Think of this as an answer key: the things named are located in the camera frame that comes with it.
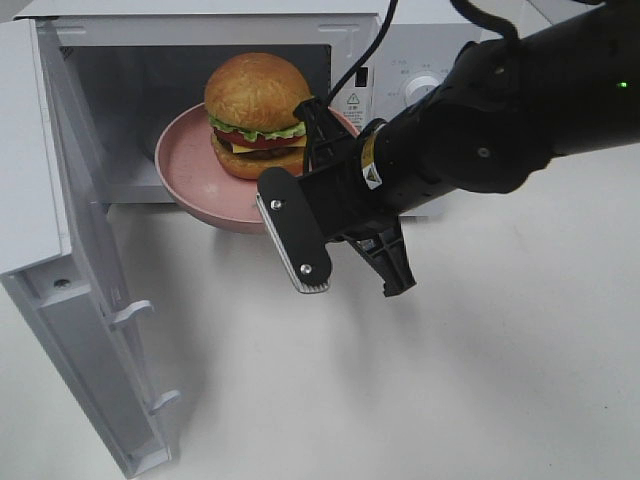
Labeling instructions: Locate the pink round plate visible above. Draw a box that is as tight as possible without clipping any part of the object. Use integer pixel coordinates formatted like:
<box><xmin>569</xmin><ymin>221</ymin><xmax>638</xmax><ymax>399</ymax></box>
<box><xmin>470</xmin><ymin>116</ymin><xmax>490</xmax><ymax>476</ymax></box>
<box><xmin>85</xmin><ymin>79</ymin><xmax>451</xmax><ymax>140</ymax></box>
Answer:
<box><xmin>154</xmin><ymin>102</ymin><xmax>361</xmax><ymax>236</ymax></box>

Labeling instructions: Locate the white microwave door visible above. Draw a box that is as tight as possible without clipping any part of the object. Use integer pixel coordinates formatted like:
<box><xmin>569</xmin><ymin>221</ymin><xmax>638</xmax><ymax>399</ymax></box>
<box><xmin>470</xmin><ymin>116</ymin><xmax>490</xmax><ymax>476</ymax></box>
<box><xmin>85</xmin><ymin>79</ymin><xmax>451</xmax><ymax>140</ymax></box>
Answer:
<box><xmin>1</xmin><ymin>18</ymin><xmax>179</xmax><ymax>478</ymax></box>

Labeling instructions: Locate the white microwave oven body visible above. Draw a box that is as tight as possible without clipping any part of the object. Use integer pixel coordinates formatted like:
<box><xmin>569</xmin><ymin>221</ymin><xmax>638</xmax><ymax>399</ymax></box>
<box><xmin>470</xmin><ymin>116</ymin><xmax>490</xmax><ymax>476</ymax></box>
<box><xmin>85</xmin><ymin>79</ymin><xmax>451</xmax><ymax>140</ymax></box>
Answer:
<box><xmin>12</xmin><ymin>0</ymin><xmax>484</xmax><ymax>224</ymax></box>

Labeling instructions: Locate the toy burger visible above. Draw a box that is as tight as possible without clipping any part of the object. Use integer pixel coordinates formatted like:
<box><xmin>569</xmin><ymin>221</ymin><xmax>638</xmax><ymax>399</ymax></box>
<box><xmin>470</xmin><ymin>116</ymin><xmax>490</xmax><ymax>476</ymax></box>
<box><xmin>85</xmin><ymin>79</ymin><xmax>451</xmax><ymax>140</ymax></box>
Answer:
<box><xmin>204</xmin><ymin>52</ymin><xmax>312</xmax><ymax>180</ymax></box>

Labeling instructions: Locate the upper white power knob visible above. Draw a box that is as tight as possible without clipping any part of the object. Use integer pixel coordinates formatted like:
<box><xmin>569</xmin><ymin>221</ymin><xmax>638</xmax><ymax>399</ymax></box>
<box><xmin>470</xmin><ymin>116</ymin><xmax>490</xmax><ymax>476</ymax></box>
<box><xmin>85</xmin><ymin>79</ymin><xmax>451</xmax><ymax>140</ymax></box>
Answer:
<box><xmin>402</xmin><ymin>72</ymin><xmax>441</xmax><ymax>106</ymax></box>

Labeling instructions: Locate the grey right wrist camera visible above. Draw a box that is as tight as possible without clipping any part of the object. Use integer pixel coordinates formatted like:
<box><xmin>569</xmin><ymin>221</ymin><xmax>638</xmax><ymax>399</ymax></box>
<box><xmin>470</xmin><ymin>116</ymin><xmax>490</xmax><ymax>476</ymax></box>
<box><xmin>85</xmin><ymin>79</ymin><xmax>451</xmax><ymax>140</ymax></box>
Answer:
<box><xmin>256</xmin><ymin>193</ymin><xmax>330</xmax><ymax>295</ymax></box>

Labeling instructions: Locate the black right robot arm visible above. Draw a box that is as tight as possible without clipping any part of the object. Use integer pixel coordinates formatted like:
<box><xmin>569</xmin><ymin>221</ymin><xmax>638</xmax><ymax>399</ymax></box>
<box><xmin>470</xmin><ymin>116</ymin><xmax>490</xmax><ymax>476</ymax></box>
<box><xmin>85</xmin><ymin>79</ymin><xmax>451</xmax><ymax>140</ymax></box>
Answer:
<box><xmin>256</xmin><ymin>1</ymin><xmax>639</xmax><ymax>297</ymax></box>

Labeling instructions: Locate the white warning label sticker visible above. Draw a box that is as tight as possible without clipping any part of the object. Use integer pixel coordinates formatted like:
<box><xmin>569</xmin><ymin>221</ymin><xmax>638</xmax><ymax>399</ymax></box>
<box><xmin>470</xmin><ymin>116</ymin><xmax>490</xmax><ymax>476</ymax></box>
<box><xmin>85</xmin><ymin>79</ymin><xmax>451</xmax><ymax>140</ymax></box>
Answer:
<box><xmin>338</xmin><ymin>88</ymin><xmax>370</xmax><ymax>130</ymax></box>

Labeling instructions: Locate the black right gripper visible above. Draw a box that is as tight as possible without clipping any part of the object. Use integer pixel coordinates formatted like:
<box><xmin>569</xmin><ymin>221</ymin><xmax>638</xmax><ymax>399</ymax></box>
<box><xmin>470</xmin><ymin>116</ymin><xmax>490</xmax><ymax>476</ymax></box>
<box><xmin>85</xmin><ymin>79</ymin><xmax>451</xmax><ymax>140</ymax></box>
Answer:
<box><xmin>255</xmin><ymin>96</ymin><xmax>418</xmax><ymax>298</ymax></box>

